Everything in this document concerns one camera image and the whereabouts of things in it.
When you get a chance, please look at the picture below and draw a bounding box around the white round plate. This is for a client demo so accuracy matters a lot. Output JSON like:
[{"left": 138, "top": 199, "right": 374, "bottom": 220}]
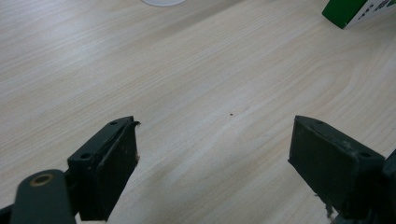
[{"left": 141, "top": 0, "right": 187, "bottom": 7}]

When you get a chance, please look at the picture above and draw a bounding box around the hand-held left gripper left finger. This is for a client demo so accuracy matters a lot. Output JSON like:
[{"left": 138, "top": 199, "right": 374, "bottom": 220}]
[{"left": 66, "top": 116, "right": 141, "bottom": 222}]

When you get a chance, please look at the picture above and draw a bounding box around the green and white box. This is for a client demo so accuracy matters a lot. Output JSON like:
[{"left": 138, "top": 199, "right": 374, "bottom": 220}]
[{"left": 321, "top": 0, "right": 396, "bottom": 30}]

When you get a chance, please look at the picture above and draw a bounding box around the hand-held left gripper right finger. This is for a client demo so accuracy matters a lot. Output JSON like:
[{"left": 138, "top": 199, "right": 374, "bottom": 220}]
[{"left": 288, "top": 115, "right": 387, "bottom": 220}]

